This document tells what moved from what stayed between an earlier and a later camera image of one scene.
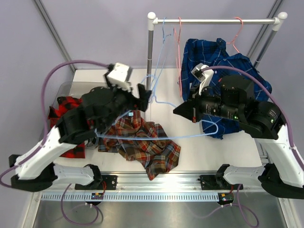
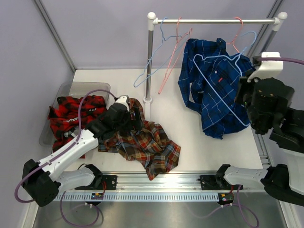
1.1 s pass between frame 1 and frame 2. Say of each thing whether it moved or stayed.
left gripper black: moved
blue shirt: stayed
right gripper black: moved
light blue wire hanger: moved
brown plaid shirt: stayed
